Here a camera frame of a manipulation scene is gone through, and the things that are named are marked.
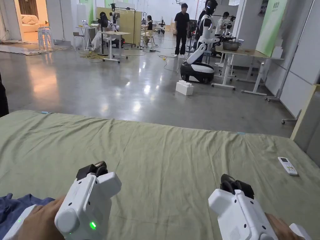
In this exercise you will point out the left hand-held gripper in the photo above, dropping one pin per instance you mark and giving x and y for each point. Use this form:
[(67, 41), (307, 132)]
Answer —
[(82, 207)]

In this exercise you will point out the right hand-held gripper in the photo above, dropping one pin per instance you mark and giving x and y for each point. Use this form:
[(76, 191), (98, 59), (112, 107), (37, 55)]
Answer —
[(240, 220)]

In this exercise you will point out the person's right hand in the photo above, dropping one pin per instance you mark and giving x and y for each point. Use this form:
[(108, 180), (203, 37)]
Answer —
[(281, 228)]

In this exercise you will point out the person's left hand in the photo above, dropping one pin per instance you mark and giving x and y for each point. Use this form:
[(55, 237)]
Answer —
[(40, 220)]

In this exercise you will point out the bed with pale green sheet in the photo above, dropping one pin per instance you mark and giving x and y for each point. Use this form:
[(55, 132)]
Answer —
[(160, 162)]

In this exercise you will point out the white remote control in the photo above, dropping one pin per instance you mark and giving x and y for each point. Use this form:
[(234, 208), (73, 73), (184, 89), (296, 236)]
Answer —
[(288, 166)]

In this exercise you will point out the dark blue garment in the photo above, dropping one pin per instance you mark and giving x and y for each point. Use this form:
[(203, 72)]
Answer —
[(15, 203)]

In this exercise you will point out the grey padded headboard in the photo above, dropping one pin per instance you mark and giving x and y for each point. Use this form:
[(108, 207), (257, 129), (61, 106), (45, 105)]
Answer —
[(311, 125)]

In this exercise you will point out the white foam block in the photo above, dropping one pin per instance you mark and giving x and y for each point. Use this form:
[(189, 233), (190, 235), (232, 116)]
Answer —
[(184, 88)]

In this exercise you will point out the stack of white stools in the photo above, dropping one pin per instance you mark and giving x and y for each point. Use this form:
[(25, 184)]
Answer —
[(44, 37)]

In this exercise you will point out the black standing fan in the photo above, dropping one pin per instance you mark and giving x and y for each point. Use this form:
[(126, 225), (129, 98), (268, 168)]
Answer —
[(102, 25)]

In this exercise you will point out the white humanoid wheeled robot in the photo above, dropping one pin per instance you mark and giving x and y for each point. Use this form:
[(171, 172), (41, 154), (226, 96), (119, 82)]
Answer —
[(205, 27)]

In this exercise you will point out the green banner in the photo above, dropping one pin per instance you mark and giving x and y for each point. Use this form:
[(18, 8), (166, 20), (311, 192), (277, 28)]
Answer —
[(271, 27)]

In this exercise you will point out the cream sofa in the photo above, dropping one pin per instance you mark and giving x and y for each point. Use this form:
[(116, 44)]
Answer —
[(31, 21)]

